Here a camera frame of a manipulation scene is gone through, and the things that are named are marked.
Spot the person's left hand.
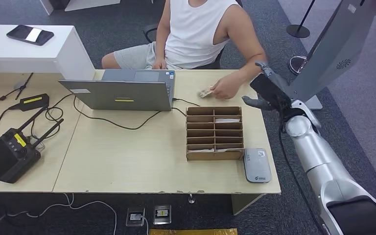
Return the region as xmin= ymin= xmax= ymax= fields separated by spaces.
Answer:
xmin=211 ymin=72 xmax=245 ymax=100

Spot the person's right hand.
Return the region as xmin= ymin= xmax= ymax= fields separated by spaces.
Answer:
xmin=152 ymin=57 xmax=168 ymax=71

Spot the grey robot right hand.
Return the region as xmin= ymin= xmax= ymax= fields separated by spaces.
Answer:
xmin=241 ymin=61 xmax=293 ymax=112

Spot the cardboard card organizer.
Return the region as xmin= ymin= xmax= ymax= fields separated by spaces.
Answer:
xmin=186 ymin=106 xmax=244 ymax=162

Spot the person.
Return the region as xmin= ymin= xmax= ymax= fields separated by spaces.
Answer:
xmin=102 ymin=0 xmax=268 ymax=100

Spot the grey card reader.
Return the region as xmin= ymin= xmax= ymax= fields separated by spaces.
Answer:
xmin=243 ymin=148 xmax=272 ymax=184

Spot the black office chair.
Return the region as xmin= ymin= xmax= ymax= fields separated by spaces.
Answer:
xmin=142 ymin=0 xmax=244 ymax=71

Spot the grey laptop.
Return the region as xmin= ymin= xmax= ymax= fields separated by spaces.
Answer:
xmin=58 ymin=69 xmax=176 ymax=112

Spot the silver stanchion base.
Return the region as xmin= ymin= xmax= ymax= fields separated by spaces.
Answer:
xmin=287 ymin=55 xmax=307 ymax=76

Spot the grey kiosk stand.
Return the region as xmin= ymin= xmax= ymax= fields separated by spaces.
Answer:
xmin=285 ymin=0 xmax=376 ymax=110

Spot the white furniture panel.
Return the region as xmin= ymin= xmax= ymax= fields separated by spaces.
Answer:
xmin=39 ymin=0 xmax=121 ymax=16

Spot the beige desk leg panel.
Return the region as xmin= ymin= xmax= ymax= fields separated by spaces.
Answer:
xmin=231 ymin=193 xmax=264 ymax=216

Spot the black power adapter yellow label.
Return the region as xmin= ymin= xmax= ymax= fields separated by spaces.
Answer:
xmin=19 ymin=94 xmax=50 ymax=112

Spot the white counter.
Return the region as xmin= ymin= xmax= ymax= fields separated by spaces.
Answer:
xmin=0 ymin=24 xmax=96 ymax=81

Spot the black smartphone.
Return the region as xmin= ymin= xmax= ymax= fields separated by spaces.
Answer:
xmin=6 ymin=24 xmax=55 ymax=47

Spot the floor socket with yellow label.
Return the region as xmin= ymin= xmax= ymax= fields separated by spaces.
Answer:
xmin=153 ymin=204 xmax=172 ymax=225

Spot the yellow package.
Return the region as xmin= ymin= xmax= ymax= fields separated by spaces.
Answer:
xmin=149 ymin=228 xmax=238 ymax=235

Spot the clear plastic stand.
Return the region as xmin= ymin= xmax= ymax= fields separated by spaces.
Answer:
xmin=28 ymin=137 xmax=46 ymax=152

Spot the floor socket with white plug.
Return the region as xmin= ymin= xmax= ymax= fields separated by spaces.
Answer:
xmin=125 ymin=207 xmax=145 ymax=227

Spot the black remote controller with antennas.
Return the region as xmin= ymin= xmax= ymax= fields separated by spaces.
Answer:
xmin=0 ymin=107 xmax=65 ymax=184

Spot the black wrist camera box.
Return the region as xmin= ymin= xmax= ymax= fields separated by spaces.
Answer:
xmin=249 ymin=73 xmax=284 ymax=105

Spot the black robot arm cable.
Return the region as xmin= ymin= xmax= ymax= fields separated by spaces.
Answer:
xmin=277 ymin=112 xmax=326 ymax=235

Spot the black laptop power cable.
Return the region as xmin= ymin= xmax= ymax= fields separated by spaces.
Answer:
xmin=29 ymin=93 xmax=201 ymax=142

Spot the black stanchion post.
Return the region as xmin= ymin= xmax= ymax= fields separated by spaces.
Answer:
xmin=285 ymin=0 xmax=316 ymax=39

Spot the thin black cable with stand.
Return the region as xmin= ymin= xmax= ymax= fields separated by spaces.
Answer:
xmin=0 ymin=72 xmax=34 ymax=104

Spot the long white floor cable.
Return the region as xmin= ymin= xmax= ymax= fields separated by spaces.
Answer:
xmin=0 ymin=193 xmax=118 ymax=235

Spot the short white plug cable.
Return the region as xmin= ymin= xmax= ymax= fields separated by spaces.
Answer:
xmin=140 ymin=216 xmax=150 ymax=235

